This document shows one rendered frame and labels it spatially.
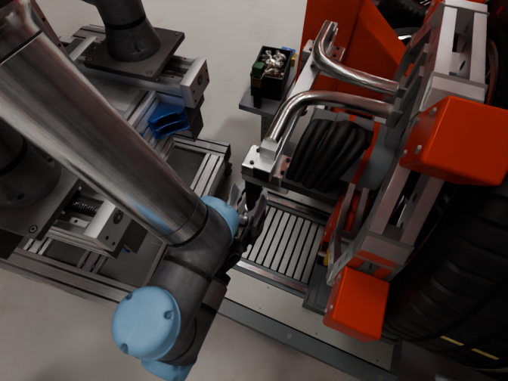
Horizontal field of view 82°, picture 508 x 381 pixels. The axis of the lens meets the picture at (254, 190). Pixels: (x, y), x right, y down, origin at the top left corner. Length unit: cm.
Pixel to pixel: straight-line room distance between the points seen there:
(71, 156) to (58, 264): 111
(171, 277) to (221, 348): 99
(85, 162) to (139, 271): 99
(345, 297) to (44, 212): 60
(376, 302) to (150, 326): 33
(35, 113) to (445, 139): 36
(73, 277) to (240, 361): 73
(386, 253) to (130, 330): 34
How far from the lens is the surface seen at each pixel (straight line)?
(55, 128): 30
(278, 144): 46
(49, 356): 159
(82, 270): 135
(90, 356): 151
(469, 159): 35
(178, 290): 39
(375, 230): 44
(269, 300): 130
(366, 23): 108
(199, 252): 40
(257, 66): 117
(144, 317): 37
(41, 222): 73
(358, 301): 51
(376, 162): 62
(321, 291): 118
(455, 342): 53
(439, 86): 43
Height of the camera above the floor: 136
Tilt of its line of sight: 60 degrees down
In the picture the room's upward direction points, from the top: straight up
